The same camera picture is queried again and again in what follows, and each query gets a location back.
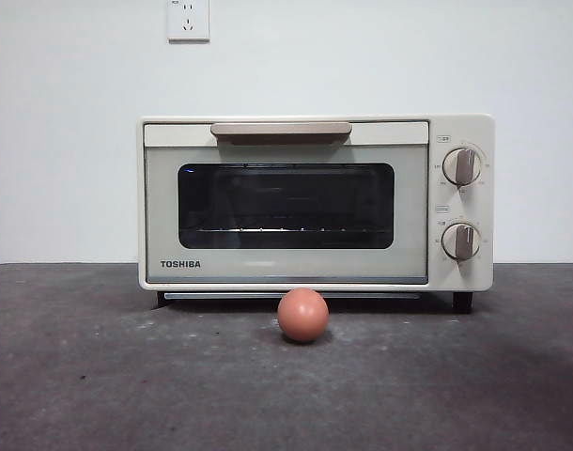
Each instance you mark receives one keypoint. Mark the brown egg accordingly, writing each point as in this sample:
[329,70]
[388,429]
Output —
[303,315]

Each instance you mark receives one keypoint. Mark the oven temperature knob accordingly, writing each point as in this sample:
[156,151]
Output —
[462,166]

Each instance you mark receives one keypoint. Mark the white wall power socket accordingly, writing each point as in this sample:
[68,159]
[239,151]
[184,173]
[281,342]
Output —
[188,21]

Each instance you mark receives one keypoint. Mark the grey metal crumb tray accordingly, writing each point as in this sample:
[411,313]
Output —
[221,295]

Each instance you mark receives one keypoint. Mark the oven timer knob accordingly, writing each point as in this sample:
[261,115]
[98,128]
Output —
[461,241]

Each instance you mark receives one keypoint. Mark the cream Toshiba toaster oven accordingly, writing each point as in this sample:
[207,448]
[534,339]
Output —
[486,282]

